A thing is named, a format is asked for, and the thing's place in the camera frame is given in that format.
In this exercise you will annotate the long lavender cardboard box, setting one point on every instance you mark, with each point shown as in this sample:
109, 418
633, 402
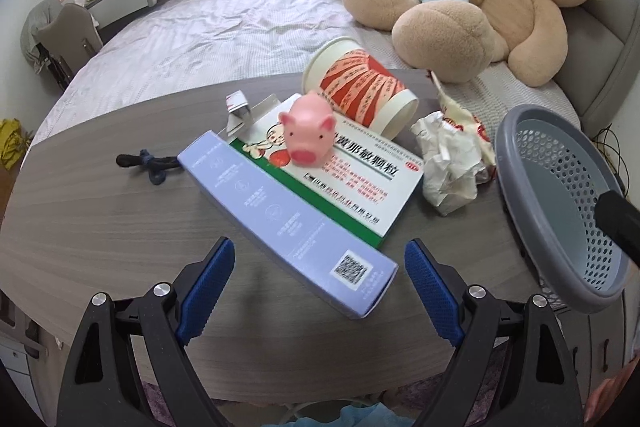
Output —
260, 202

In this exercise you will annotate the red and white paper cup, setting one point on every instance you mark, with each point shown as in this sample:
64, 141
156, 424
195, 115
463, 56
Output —
370, 92

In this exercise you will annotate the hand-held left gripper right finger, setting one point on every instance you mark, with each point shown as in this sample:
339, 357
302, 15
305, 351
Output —
430, 292

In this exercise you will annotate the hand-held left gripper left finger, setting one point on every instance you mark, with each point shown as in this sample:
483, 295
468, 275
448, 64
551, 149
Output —
207, 292

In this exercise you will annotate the small white carton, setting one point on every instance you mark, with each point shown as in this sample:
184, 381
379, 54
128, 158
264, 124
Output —
237, 107

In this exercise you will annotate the white paper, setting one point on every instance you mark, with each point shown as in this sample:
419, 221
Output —
445, 167

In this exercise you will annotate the bed with pale checked sheet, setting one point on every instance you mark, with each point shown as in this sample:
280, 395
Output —
200, 37

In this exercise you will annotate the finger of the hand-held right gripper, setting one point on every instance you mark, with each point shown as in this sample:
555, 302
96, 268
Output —
620, 222

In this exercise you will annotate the grey garment on chair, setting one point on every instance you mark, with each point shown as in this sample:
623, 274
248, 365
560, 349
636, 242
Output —
37, 22

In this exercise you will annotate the grey perforated plastic basket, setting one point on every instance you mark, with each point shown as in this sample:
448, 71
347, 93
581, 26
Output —
550, 167

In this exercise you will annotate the green and white medicine box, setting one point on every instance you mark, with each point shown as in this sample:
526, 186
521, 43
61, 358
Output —
360, 187

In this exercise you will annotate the yellow bag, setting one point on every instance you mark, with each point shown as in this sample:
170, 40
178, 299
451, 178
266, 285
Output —
12, 142

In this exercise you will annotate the pink rubber pig toy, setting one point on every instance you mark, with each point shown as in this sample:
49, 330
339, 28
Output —
307, 132

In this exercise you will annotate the grey chair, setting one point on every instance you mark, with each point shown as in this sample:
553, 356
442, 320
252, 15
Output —
70, 32

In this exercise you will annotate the snack wrapper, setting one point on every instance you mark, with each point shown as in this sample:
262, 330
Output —
465, 122

